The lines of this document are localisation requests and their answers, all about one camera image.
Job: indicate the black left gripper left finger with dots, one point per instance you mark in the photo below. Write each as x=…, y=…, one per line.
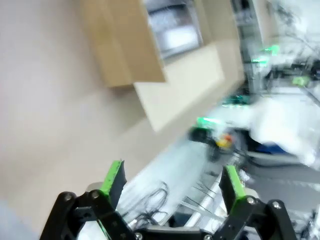
x=118, y=185

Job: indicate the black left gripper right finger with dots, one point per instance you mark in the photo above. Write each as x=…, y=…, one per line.
x=231, y=193

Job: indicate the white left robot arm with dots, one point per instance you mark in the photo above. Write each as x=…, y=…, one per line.
x=275, y=125

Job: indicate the yellow red emergency stop button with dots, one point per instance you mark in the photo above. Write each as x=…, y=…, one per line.
x=223, y=142

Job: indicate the white device with green light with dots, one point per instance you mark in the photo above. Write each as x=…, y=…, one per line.
x=208, y=121

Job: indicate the aluminium frame rail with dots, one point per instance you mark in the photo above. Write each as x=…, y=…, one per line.
x=205, y=200

